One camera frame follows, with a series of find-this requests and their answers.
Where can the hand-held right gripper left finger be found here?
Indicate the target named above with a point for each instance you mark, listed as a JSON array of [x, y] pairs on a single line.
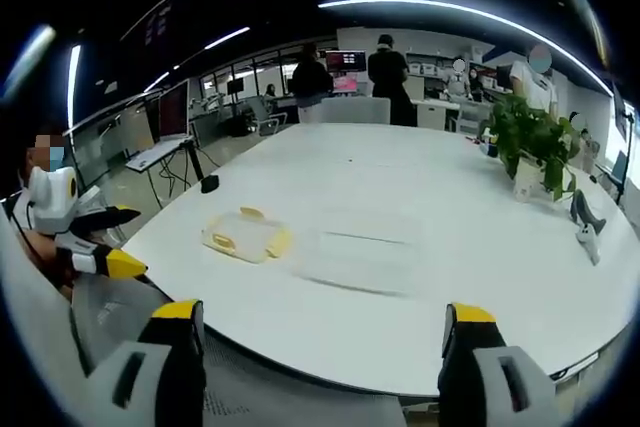
[[150, 377]]

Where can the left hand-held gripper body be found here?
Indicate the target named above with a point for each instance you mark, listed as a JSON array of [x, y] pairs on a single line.
[[50, 197]]

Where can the black pole stand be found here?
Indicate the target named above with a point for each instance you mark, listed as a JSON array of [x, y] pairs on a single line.
[[626, 157]]

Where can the person's white and black clothing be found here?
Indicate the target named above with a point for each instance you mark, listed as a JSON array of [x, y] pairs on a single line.
[[20, 214]]

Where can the black tripod stand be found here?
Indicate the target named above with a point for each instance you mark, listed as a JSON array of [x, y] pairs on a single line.
[[192, 159]]

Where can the grey and white gripper device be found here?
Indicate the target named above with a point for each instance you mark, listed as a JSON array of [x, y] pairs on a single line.
[[587, 227]]

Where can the large dark display screen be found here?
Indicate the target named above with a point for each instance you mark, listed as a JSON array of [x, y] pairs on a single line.
[[173, 109]]

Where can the clear plastic box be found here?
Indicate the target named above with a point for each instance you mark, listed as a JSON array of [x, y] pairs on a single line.
[[357, 257]]

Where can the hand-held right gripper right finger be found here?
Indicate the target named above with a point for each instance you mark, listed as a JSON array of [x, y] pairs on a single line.
[[505, 377]]

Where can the green potted plant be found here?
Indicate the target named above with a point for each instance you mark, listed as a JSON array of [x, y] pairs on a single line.
[[532, 142]]

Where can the small black object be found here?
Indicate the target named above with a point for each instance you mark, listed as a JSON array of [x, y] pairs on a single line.
[[210, 183]]

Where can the monitor with pink picture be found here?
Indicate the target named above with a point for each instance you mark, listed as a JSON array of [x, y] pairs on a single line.
[[346, 69]]

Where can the light grey chair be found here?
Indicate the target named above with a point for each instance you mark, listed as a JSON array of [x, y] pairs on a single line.
[[355, 111]]

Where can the white side table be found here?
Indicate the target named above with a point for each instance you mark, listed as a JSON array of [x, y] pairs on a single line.
[[155, 153]]

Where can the clear lid with yellow clips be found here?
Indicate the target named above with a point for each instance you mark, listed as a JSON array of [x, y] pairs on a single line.
[[245, 237]]

